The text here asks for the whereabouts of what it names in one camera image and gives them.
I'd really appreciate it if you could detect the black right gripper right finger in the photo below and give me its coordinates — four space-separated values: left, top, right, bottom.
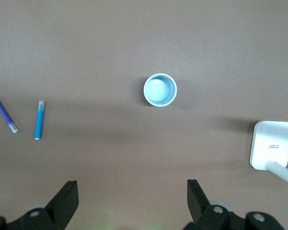
183 179 285 230

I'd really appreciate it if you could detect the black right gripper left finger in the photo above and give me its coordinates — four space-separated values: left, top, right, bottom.
0 180 79 230

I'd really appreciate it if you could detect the blue marker with clear cap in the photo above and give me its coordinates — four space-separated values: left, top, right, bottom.
34 100 46 140

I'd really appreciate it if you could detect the purple marker with clear cap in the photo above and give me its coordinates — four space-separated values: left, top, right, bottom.
0 96 20 134

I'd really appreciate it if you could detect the light blue plastic cup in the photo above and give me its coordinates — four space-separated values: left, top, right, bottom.
143 73 178 107

